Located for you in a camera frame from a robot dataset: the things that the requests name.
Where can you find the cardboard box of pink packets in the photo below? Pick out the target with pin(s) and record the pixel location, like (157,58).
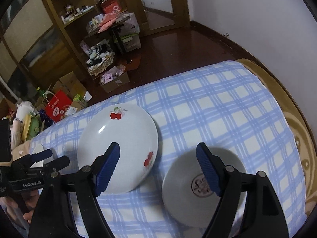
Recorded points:
(116,83)

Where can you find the pink packets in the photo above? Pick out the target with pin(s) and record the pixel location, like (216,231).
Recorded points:
(107,21)

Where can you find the red paper bag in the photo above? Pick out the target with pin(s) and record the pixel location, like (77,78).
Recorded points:
(58,106)

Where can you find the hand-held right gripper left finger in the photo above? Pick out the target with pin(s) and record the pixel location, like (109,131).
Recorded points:
(109,168)

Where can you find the black white striped clothes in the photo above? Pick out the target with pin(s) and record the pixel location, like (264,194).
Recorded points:
(97,49)

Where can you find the white cherry print plate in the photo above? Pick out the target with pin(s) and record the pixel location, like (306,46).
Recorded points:
(123,133)

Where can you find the open cardboard box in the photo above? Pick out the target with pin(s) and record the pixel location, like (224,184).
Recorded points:
(69,79)

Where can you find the clear plastic storage box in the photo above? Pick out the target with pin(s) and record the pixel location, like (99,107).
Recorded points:
(132,42)

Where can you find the wicker basket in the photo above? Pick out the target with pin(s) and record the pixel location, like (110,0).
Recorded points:
(102,67)

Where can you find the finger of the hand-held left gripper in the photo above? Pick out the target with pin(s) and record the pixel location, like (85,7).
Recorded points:
(40,155)
(58,164)

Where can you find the blue checked cloth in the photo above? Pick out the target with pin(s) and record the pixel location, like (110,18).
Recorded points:
(210,104)

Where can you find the small black table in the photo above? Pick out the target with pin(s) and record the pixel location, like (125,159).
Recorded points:
(118,39)

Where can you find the white spiky plush toy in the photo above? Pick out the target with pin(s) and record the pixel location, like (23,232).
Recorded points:
(26,107)

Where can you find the wooden wardrobe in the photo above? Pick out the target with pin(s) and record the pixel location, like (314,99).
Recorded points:
(37,42)

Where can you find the wooden door with glass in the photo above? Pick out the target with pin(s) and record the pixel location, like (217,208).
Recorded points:
(183,5)

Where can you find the red box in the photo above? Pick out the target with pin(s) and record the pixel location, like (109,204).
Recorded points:
(111,6)

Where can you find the wooden corner shelf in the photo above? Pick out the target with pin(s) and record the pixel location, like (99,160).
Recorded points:
(59,27)

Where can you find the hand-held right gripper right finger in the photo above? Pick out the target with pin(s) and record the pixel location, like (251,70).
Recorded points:
(208,171)

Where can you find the person's left hand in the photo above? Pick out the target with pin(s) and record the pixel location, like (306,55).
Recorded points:
(31,203)

